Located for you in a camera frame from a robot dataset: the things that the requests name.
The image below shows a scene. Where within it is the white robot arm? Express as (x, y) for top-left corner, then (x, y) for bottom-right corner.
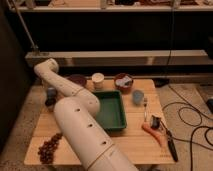
(34, 58), (138, 171)

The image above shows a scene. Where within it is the small metal cup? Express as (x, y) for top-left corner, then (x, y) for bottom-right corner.
(45, 98), (56, 112)

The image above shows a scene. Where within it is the white paper cup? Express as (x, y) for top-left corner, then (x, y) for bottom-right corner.
(92, 73), (104, 90)

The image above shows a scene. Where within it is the blue cup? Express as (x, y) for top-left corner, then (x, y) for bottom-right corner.
(132, 90), (144, 105)

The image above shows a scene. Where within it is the purple bowl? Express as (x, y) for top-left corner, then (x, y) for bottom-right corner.
(68, 74), (87, 87)

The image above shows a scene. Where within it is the metal stand pole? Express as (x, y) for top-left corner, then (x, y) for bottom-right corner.
(11, 0), (49, 56)

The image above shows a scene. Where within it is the bunch of red grapes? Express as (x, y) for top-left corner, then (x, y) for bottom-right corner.
(38, 133), (63, 164)

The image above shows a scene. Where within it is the green plastic tray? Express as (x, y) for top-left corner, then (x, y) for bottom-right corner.
(94, 91), (127, 131)

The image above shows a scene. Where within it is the brown bowl with cloth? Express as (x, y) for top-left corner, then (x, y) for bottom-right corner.
(114, 73), (133, 93)

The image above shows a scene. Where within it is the silver fork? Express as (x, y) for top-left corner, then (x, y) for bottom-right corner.
(143, 97), (148, 122)

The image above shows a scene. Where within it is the small black metal can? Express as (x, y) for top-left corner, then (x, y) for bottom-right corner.
(150, 115), (161, 130)

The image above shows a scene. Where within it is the orange carrot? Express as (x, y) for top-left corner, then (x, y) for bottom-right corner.
(142, 122), (162, 145)

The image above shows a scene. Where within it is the long metal beam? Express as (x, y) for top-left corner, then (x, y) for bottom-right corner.
(25, 50), (213, 67)

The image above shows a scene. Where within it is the black handled tool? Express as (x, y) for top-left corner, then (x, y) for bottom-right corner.
(161, 121), (178, 162)

